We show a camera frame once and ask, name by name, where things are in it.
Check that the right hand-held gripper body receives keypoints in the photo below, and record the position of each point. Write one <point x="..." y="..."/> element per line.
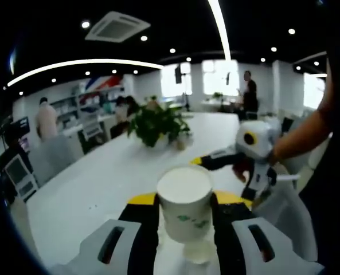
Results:
<point x="262" y="140"/>

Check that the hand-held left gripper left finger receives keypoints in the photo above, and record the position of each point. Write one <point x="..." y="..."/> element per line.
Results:
<point x="141" y="246"/>

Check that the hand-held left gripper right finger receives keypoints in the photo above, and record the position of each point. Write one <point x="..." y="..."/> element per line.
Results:
<point x="238" y="246"/>

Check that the nested paper cup stack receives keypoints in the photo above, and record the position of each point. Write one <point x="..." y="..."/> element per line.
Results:
<point x="197" y="253"/>

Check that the green print paper cup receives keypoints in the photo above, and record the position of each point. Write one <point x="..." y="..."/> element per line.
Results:
<point x="184" y="212"/>

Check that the person's right hand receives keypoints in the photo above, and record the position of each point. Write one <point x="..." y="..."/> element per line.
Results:
<point x="241" y="169"/>

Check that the bright window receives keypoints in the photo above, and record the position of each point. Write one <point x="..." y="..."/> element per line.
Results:
<point x="169" y="83"/>
<point x="215" y="80"/>
<point x="313" y="91"/>

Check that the white table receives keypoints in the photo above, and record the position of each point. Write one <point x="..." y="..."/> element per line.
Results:
<point x="101" y="186"/>

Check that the green potted plant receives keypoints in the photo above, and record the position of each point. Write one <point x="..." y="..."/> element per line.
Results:
<point x="158" y="126"/>

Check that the hanging black screen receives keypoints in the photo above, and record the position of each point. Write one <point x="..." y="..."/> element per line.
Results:
<point x="178" y="73"/>

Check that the straight ceiling light strip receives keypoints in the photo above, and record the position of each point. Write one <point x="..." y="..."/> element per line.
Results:
<point x="222" y="31"/>

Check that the grey partition desk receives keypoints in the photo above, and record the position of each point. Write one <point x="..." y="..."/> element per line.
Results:
<point x="52" y="160"/>

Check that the white drawer cart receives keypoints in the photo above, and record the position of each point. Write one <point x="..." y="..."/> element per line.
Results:
<point x="93" y="131"/>

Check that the white printer machine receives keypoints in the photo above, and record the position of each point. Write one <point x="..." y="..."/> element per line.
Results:
<point x="19" y="177"/>

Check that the white shelving unit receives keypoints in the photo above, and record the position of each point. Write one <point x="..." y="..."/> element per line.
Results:
<point x="66" y="110"/>

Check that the long curved ceiling light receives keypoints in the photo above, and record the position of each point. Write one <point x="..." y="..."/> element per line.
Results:
<point x="86" y="62"/>

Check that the ceiling air conditioner vent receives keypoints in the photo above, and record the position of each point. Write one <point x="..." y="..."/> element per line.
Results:
<point x="118" y="26"/>

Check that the ceiling spot lights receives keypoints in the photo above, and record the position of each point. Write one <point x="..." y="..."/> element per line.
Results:
<point x="85" y="24"/>

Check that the dark wall screen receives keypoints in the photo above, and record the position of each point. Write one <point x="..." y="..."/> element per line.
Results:
<point x="20" y="126"/>

